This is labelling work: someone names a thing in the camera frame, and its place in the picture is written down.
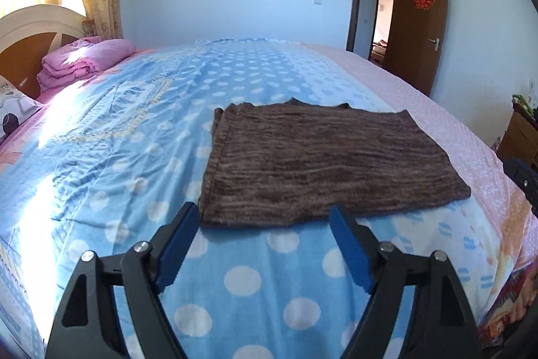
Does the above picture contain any cream and wood bed headboard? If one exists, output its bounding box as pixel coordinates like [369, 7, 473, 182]
[0, 4, 87, 101]

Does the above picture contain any patterned pillow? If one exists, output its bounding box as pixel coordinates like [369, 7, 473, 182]
[0, 75, 43, 141]

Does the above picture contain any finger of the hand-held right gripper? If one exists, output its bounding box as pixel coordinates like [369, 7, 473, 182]
[503, 158, 538, 212]

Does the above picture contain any brown wooden door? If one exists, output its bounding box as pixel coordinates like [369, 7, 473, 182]
[384, 0, 450, 97]

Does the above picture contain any wooden cabinet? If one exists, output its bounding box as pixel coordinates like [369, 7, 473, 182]
[496, 113, 538, 175]

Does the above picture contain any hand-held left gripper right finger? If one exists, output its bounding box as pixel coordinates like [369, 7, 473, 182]
[329, 206, 480, 359]

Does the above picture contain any folded pink quilt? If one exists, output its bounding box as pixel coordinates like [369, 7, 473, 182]
[37, 36, 137, 93]

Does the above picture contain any red cartoon print blanket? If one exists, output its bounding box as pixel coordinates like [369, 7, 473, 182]
[479, 258, 538, 343]

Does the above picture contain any brown knit sweater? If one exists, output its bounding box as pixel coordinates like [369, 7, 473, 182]
[197, 98, 471, 228]

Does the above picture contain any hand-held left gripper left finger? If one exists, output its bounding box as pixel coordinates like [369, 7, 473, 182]
[45, 203, 201, 359]

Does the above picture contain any bed with polka-dot sheet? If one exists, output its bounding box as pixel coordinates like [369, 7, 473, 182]
[0, 36, 538, 359]

